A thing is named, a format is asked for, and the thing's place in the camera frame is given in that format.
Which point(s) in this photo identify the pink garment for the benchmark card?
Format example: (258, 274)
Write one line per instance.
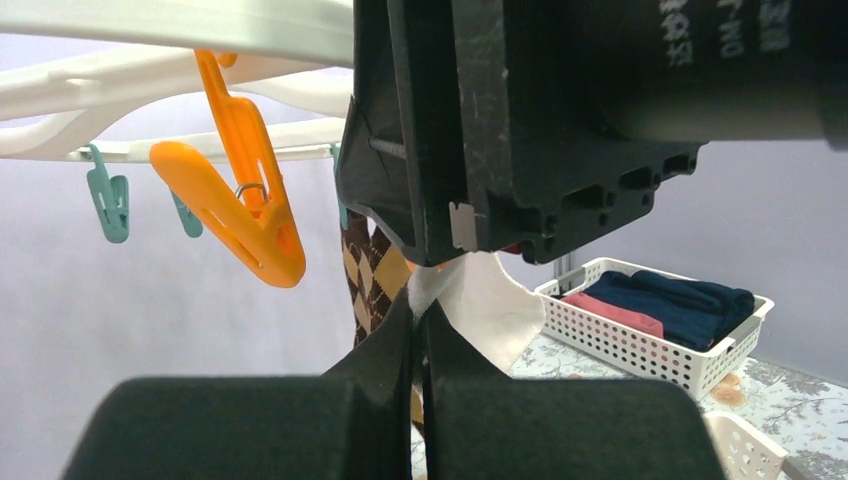
(632, 319)

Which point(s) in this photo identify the white round clip hanger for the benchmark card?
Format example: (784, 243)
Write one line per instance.
(52, 110)

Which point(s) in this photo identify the white perforated sock basket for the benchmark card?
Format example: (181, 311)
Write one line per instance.
(745, 452)

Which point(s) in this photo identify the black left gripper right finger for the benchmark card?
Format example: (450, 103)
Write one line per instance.
(482, 424)

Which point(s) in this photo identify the orange right clip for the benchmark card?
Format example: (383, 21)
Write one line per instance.
(254, 219)

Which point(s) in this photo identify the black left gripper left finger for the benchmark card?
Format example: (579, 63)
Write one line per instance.
(352, 422)

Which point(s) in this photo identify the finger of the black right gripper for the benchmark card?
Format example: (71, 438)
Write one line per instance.
(401, 159)

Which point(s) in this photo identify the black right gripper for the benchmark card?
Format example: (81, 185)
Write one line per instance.
(574, 112)

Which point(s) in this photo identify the navy garment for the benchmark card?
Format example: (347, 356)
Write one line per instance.
(694, 314)

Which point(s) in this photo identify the white basket with clothes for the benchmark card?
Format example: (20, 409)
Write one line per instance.
(638, 353)

